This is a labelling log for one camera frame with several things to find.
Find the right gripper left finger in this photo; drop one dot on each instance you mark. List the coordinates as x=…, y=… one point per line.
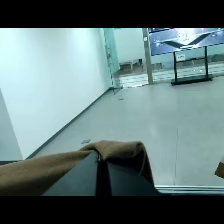
x=81, y=180

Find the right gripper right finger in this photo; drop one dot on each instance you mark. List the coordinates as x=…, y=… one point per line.
x=130, y=181

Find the brown garment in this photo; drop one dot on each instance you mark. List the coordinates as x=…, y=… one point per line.
x=36, y=173

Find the display screen on black stand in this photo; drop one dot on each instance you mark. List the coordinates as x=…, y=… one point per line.
x=186, y=41

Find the silver frame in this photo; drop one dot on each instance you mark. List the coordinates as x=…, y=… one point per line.
x=193, y=190

